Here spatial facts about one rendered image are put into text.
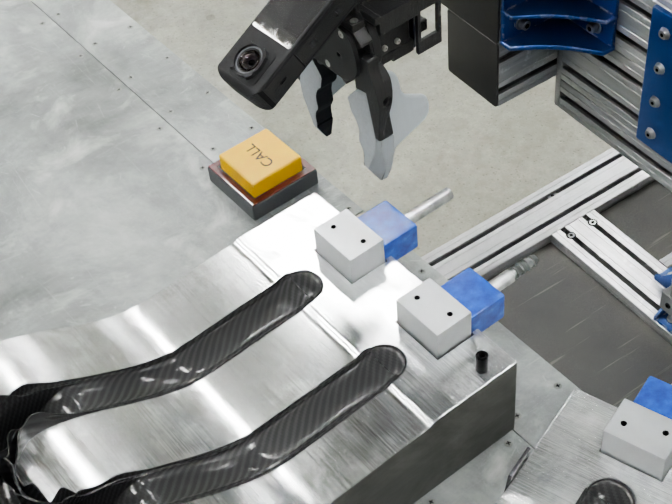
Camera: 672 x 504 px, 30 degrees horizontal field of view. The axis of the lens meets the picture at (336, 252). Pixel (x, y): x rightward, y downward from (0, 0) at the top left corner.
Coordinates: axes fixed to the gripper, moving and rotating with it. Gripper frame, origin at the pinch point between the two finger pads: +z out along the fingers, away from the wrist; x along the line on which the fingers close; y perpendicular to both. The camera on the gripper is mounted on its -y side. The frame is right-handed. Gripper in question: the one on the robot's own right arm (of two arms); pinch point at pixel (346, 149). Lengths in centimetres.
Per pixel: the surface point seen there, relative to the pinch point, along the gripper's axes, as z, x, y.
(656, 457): 12.7, -30.4, 3.8
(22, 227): 20.7, 32.1, -17.9
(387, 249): 11.0, -2.3, 1.6
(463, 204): 101, 64, 70
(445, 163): 101, 75, 75
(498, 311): 11.8, -13.0, 4.3
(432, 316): 9.1, -11.6, -1.5
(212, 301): 12.2, 4.0, -12.3
